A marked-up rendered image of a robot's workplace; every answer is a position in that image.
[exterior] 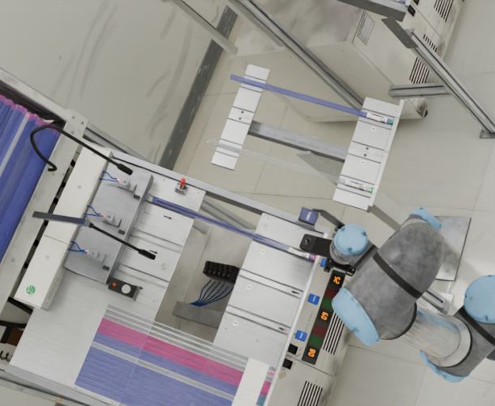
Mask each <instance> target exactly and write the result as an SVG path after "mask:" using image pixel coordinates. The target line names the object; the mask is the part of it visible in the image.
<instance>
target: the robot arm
mask: <svg viewBox="0 0 495 406"><path fill-rule="evenodd" d="M441 228H442V225H441V223H440V222H439V221H438V220H437V219H436V218H435V217H433V216H432V215H431V214H430V213H429V212H428V211H426V210H425V209H424V208H423V207H418V208H417V209H416V210H415V211H414V212H413V213H411V214H410V215H409V217H408V218H407V219H406V220H405V221H404V222H403V223H402V224H401V225H400V227H399V228H397V230H396V231H395V232H394V233H393V234H392V235H391V236H390V237H389V238H388V239H387V240H386V242H385V243H384V244H383V245H382V246H381V247H380V248H378V247H377V246H375V245H374V244H373V243H372V242H371V241H369V240H368V236H367V233H366V232H365V230H364V229H363V228H362V227H361V226H359V225H356V224H348V225H346V226H343V227H342V228H340V229H339V230H338V231H337V232H336V235H335V238H334V239H333V240H331V239H327V238H321V237H318V236H315V235H311V234H305V235H304V236H303V238H302V241H301V243H300V244H299V248H300V249H301V250H302V251H304V252H307V253H311V254H313V255H319V256H323V257H325V258H327V259H326V262H325V265H324V271H325V272H327V273H329V272H330V270H331V269H333V270H336V271H340V272H344V274H345V275H347V276H353V275H354V274H355V271H356V269H357V270H358V272H357V273H356V274H355V276H354V277H353V278H352V279H351V280H350V281H349V282H348V283H347V284H346V285H345V286H344V287H343V288H341V289H340V291H339V292H338V293H337V294H336V296H335V297H334V298H333V300H332V308H333V309H334V311H335V312H336V314H337V316H338V317H339V318H340V319H341V320H342V321H343V322H344V323H345V325H346V326H347V327H348V328H349V329H350V330H351V331H352V332H353V333H354V334H355V335H356V336H357V337H358V338H359V339H360V340H361V341H362V342H363V343H364V344H366V345H367V346H373V345H374V344H375V343H378V342H379V339H382V340H395V339H399V340H401V341H403V342H405V343H407V344H409V345H411V346H413V347H415V348H417V349H420V355H421V357H422V359H423V361H424V362H425V363H426V364H427V365H428V366H429V367H430V368H431V369H432V370H433V371H434V372H435V373H436V374H437V375H438V376H441V377H442V378H443V379H445V380H447V381H448V382H451V383H458V382H460V381H462V380H463V379H464V378H466V377H468V376H469V375H470V374H471V372H472V371H473V370H474V369H475V368H476V367H477V366H478V365H479V364H480V363H481V362H482V361H483V360H484V359H485V358H486V357H487V356H488V355H489V354H490V353H491V352H492V351H493V350H494V349H495V275H484V276H482V277H480V278H478V279H476V280H474V281H473V282H472V283H470V285H469V286H468V287H467V289H466V291H465V293H464V304H463V305H462V307H461V308H460V309H459V310H458V311H457V312H456V313H455V314H454V315H453V316H448V315H444V316H440V315H439V314H437V313H434V312H433V311H431V310H430V309H428V308H426V307H425V306H423V305H421V304H420V303H418V302H417V300H418V299H419V298H420V297H421V295H422V294H424V293H425V291H426V290H428V289H429V287H430V286H431V284H432V283H433V281H434V280H435V278H436V276H437V274H438V272H439V269H440V267H441V264H442V262H443V257H444V251H445V245H444V241H443V238H442V236H441V234H440V233H439V230H440V229H441ZM353 269H354V271H353ZM346 272H348V273H346ZM349 273H351V274H352V275H350V274H349Z"/></svg>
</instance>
